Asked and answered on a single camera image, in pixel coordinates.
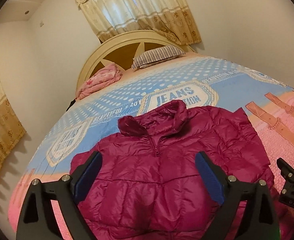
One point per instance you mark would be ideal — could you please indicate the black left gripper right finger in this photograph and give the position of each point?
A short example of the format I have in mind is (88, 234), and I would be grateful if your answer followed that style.
(259, 220)

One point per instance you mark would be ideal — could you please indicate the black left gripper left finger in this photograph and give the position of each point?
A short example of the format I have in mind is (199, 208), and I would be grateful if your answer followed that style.
(37, 219)

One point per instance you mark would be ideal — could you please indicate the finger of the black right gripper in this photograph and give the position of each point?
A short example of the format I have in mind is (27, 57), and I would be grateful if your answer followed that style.
(287, 172)

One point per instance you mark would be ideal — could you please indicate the magenta puffer jacket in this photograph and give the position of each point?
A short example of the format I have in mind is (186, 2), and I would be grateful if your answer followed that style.
(149, 187)

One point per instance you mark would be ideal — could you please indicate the blue and pink bedspread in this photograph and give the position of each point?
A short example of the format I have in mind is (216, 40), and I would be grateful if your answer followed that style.
(198, 82)

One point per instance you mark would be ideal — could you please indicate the folded pink floral blanket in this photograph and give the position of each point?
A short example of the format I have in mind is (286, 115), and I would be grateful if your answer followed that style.
(100, 80)

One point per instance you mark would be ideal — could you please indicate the striped pillow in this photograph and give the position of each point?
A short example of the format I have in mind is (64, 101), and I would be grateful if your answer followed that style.
(156, 55)

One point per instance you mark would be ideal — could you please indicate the cream wooden headboard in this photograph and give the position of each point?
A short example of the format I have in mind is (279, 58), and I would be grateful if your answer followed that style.
(120, 51)

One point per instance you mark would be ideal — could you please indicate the beige window curtain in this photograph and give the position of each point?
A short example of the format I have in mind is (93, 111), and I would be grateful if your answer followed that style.
(170, 18)

